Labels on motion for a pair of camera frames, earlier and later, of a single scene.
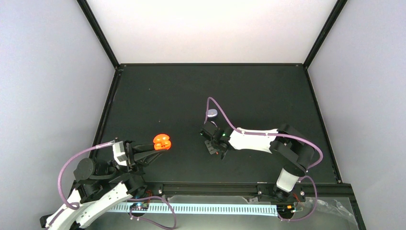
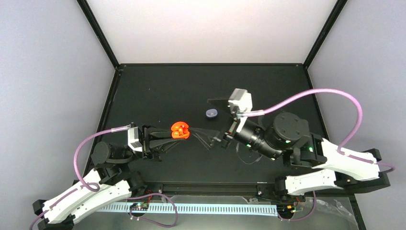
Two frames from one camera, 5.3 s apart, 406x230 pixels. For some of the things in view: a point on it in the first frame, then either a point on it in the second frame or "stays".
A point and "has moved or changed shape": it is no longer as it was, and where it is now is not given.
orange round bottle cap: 161,142 has moved or changed shape
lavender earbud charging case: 212,113 stays
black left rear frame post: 99,32 stays
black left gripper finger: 146,158 to 165,145
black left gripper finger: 144,147 to 160,132
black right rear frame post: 337,9 stays
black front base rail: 348,192 stays
